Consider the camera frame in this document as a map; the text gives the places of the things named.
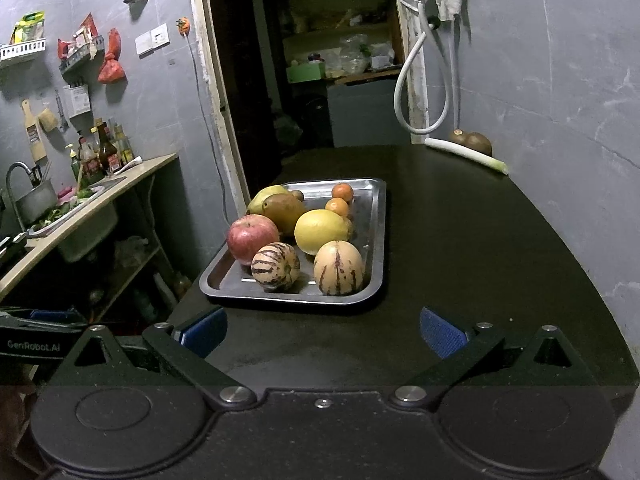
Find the white door frame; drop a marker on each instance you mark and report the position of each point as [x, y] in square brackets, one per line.
[215, 85]

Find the pale striped pepino melon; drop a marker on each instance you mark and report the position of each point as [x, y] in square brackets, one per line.
[339, 267]

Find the dark striped pepino melon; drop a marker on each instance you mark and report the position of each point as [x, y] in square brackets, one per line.
[275, 266]

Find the metal pot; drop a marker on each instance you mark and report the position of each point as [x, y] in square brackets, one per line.
[37, 202]

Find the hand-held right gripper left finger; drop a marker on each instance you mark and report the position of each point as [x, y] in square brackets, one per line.
[202, 332]

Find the white leek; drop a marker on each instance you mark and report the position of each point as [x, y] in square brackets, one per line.
[465, 152]

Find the red apple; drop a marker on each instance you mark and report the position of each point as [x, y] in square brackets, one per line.
[250, 237]

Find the yellow green packet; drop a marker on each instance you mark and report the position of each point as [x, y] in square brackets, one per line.
[29, 27]

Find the small orange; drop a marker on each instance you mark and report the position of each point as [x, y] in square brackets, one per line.
[343, 192]

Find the red plastic bag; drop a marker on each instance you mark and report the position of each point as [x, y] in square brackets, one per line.
[111, 70]

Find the white wall switch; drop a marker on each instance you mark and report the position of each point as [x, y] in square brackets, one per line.
[152, 39]

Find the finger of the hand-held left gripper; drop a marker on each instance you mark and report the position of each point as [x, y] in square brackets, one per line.
[55, 315]

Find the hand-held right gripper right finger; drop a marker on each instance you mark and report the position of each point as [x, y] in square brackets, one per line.
[442, 332]

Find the kitchen sink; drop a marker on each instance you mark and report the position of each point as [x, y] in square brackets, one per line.
[90, 232]

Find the grey cabinet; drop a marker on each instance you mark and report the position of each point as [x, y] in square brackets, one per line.
[367, 115]

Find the beige sponge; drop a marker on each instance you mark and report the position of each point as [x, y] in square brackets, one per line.
[48, 119]

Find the white wall rack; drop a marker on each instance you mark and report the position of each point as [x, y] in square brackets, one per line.
[20, 51]

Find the green vegetables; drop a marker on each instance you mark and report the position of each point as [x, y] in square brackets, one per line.
[62, 207]

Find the wooden brush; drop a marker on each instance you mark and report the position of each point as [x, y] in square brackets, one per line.
[34, 135]

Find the white wall holder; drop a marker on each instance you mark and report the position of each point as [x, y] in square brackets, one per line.
[76, 101]

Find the group of sauce bottles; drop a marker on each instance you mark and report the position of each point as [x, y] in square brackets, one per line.
[105, 147]

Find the beige kitchen counter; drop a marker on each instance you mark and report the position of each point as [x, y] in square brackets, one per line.
[145, 165]

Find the metal tray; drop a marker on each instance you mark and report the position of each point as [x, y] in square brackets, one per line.
[372, 240]

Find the clear plastic bags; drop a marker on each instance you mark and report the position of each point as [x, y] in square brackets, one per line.
[365, 52]

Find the grey wall rack with packets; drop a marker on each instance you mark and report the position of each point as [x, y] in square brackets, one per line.
[80, 50]

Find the small brown kiwi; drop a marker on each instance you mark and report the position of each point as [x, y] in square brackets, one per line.
[298, 195]

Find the large orange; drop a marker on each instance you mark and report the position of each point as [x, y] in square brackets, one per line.
[337, 207]

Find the green box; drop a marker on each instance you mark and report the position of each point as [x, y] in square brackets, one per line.
[305, 72]

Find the yellow lemon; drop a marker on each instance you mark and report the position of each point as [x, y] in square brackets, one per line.
[320, 230]

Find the yellow pear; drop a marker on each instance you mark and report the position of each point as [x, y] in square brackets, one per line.
[265, 195]

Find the white paper sheet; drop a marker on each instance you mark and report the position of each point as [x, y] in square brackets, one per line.
[132, 162]

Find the brown kiwi with sticker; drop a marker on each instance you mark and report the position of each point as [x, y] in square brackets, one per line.
[457, 137]

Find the metal faucet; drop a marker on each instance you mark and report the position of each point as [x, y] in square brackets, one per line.
[15, 167]

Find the orange wall hook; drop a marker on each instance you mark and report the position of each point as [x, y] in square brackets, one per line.
[183, 26]

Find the wooden shelf board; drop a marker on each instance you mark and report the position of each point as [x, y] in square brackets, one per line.
[367, 77]

